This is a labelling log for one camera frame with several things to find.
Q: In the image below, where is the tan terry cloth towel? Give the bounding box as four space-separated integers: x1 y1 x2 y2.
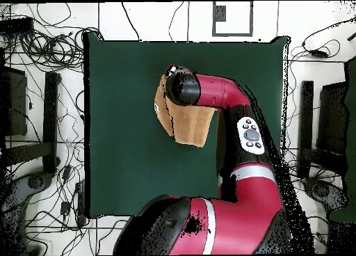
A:
153 74 217 149

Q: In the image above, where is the black flat device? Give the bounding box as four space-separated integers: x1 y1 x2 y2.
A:
0 16 35 35

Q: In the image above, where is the dark green table cloth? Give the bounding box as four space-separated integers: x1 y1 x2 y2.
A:
83 31 291 220

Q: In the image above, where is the black power adapter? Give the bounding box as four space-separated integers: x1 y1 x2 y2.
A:
309 49 330 58

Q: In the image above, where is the black box case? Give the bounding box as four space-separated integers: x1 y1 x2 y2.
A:
0 66 29 137
316 81 348 157

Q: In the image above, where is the black power strip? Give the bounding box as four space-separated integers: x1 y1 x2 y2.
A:
74 180 86 226

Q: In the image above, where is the grey wheeled floor base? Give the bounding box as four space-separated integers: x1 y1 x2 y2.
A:
0 170 54 240
302 177 348 210

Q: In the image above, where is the black stand frame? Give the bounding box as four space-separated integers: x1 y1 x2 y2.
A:
296 80 348 179
5 71 62 175

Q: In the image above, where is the black cable tangle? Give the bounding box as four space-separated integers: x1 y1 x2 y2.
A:
0 2 105 73

